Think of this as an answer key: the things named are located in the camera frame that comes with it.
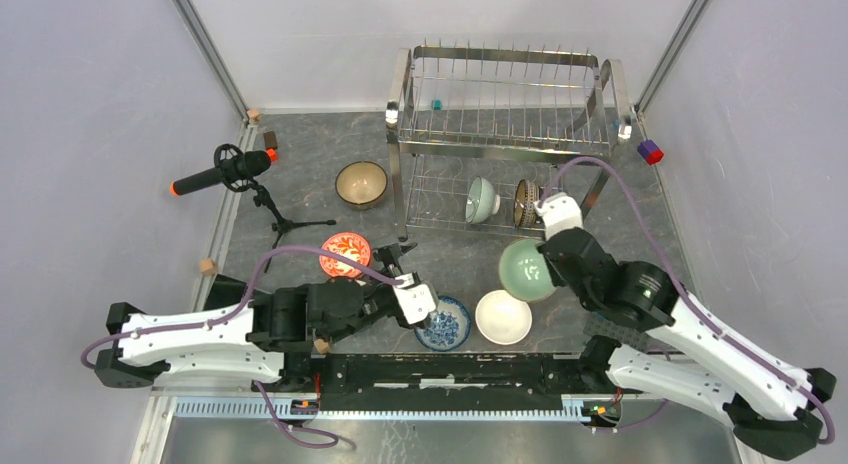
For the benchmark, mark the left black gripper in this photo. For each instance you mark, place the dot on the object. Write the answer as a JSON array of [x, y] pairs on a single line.
[[390, 255]]

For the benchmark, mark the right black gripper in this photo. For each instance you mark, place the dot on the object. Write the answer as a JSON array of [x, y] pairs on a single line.
[[556, 278]]

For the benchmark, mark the red floral bowl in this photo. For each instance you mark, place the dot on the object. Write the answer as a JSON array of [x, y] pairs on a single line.
[[349, 245]]

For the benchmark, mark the light green bowl front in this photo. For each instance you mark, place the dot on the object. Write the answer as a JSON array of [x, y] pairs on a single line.
[[523, 272]]

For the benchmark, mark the brown beige bowl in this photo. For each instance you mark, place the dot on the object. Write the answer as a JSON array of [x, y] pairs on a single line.
[[362, 184]]

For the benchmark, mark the black patterned bowl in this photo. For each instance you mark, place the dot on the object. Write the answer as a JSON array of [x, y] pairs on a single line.
[[526, 195]]

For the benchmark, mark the blue white patterned bowl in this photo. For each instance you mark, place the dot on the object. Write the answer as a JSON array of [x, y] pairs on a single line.
[[449, 326]]

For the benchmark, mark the orange bowl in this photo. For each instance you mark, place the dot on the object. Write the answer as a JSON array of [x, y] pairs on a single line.
[[503, 319]]

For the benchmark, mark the light green ribbed bowl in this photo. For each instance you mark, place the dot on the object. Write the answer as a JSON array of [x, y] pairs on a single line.
[[483, 201]]

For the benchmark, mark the steel dish rack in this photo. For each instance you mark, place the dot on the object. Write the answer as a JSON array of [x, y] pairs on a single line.
[[507, 114]]

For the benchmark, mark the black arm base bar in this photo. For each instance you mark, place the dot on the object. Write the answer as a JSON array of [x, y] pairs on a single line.
[[434, 382]]

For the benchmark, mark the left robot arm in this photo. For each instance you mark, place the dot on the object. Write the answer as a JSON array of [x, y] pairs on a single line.
[[265, 338]]

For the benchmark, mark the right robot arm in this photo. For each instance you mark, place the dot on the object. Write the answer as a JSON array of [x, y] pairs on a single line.
[[774, 408]]

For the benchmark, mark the wooden cube near base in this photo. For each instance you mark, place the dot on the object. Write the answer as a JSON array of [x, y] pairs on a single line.
[[321, 346]]

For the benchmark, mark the purple red block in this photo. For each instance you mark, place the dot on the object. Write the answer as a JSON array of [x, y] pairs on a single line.
[[650, 152]]

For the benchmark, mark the brown block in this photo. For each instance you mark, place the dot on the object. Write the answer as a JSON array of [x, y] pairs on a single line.
[[270, 140]]

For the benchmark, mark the black microphone on tripod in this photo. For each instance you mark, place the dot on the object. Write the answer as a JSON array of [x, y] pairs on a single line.
[[238, 172]]

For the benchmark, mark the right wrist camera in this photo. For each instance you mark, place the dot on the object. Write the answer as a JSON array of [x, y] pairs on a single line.
[[558, 213]]

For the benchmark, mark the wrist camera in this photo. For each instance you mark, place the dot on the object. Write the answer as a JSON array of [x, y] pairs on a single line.
[[417, 299], [558, 213]]

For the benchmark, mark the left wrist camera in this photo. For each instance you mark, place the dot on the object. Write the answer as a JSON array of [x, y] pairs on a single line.
[[417, 299]]

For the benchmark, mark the wooden cube left rail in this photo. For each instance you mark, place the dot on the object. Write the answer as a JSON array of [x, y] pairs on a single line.
[[208, 267]]

